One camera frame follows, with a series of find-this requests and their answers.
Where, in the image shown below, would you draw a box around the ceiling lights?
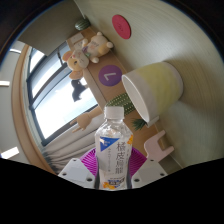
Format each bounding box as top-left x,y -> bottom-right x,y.
0,47 -> 22,160

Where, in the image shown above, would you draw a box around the white wall socket plate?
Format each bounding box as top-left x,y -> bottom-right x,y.
68,31 -> 84,44

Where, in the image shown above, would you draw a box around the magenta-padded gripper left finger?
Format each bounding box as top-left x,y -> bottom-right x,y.
57,147 -> 100,190

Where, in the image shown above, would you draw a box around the grey-green partition panel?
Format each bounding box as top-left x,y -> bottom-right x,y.
17,4 -> 86,57

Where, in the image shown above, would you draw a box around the small round green cactus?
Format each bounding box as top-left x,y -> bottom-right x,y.
74,17 -> 92,32

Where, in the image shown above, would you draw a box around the white and yellow cup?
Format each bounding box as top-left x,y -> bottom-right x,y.
121,61 -> 184,124

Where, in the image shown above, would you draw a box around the tall green cactus ornament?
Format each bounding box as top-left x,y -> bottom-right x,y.
105,92 -> 137,116

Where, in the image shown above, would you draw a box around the grey curtain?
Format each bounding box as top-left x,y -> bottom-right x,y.
41,128 -> 101,174

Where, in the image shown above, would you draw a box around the small plant in white pot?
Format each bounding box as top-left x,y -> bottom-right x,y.
131,114 -> 161,132

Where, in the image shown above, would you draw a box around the flat round red coaster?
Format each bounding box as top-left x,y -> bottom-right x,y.
111,13 -> 132,41

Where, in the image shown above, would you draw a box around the black horse figurine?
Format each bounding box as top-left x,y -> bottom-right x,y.
70,79 -> 89,103

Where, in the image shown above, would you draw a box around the pale pink small stand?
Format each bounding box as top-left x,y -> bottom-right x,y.
143,129 -> 175,163

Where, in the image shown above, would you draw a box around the round purple number sign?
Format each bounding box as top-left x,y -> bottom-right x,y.
98,64 -> 124,88

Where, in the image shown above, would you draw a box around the cream plush mouse toy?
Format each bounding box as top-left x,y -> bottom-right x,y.
61,31 -> 115,80

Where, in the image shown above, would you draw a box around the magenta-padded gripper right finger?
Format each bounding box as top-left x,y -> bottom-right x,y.
127,147 -> 169,190

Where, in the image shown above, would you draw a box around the clear white-capped drink bottle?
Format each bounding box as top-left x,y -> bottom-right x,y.
94,105 -> 135,192

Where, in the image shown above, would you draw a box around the dark-framed window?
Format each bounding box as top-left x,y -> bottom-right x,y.
25,41 -> 99,148

